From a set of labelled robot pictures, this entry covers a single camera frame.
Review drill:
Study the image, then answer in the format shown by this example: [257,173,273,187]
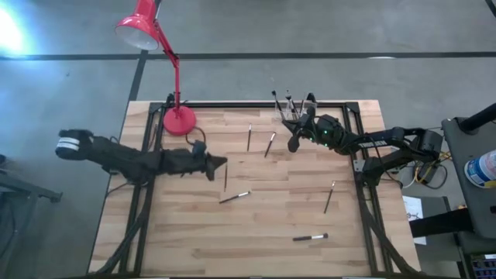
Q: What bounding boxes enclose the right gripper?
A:
[281,115,346,153]

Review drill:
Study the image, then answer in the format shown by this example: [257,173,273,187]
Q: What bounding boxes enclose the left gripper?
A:
[160,148,229,182]

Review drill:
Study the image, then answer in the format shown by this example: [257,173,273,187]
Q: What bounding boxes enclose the makeup brush long silver ferrule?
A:
[219,191,251,205]

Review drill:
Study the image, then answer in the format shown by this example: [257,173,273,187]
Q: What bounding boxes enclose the clear acrylic brush organizer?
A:
[273,100,319,125]

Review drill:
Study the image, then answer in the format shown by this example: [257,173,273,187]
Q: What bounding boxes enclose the red desk lamp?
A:
[114,0,198,137]

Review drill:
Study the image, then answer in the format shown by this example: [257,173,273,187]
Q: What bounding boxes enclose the white paper sheet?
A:
[401,195,428,246]

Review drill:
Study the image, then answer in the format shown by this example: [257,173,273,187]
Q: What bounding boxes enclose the grey cart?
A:
[441,115,496,239]

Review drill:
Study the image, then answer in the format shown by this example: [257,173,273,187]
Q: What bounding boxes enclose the black cart bar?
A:
[408,208,476,238]

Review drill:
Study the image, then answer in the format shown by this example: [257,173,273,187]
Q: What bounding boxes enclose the black pole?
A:
[459,102,496,133]

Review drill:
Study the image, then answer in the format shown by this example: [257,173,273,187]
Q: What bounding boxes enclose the dark metal stand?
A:
[0,153,64,279]

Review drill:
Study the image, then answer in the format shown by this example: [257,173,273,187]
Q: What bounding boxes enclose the white blue wipes canister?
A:
[463,150,496,189]

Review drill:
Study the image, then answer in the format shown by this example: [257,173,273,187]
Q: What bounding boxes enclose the black electronics box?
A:
[463,251,496,279]

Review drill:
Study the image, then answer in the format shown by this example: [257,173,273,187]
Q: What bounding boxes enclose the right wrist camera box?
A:
[316,114,339,131]

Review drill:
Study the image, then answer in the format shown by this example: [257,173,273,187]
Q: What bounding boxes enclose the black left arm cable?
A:
[184,126,207,146]

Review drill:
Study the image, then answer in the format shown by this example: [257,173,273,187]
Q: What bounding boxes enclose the black aluminium extrusion frame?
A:
[88,100,427,279]

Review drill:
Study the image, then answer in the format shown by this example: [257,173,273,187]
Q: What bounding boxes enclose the power supply with yellow cable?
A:
[413,150,453,191]

